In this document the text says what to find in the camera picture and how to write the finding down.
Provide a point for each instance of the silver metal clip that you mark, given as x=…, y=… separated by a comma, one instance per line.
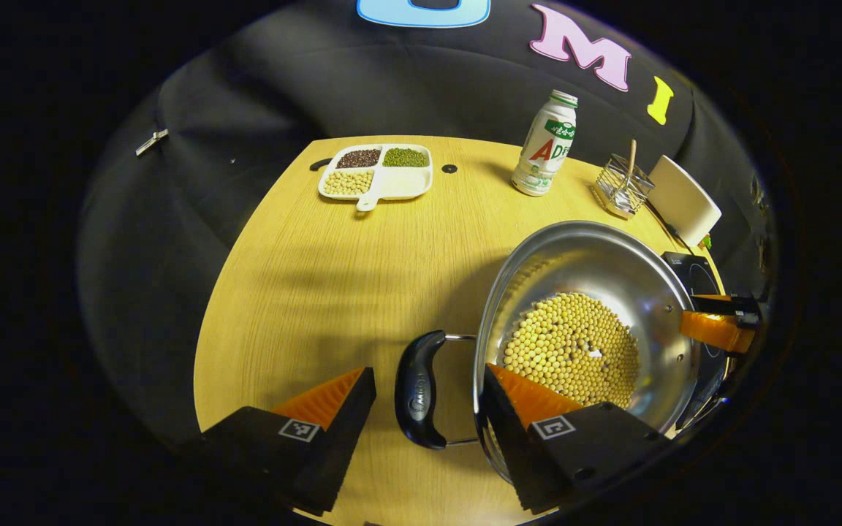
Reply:
x=152, y=142

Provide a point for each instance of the black induction cooktop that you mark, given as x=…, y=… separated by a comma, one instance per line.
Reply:
x=691, y=274

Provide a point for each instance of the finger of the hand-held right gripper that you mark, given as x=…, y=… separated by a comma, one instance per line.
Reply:
x=713, y=330

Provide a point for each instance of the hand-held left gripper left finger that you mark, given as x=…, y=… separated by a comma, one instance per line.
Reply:
x=348, y=438

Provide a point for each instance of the heap of small yellow beans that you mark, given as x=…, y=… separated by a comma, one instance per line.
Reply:
x=348, y=183

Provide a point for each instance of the heap of green mung beans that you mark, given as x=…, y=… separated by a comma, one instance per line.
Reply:
x=405, y=157

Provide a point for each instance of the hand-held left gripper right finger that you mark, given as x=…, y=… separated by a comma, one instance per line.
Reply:
x=505, y=438

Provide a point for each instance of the white divided plate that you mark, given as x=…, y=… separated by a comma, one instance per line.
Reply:
x=368, y=203

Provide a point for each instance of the heap of dark red beans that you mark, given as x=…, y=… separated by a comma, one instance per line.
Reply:
x=359, y=158

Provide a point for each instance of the white milk bottle green label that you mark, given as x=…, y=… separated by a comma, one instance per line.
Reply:
x=541, y=157

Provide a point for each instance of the stainless steel pot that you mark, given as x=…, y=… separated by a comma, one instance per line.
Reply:
x=596, y=256

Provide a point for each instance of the pile of soybeans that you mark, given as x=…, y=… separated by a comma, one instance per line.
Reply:
x=574, y=343

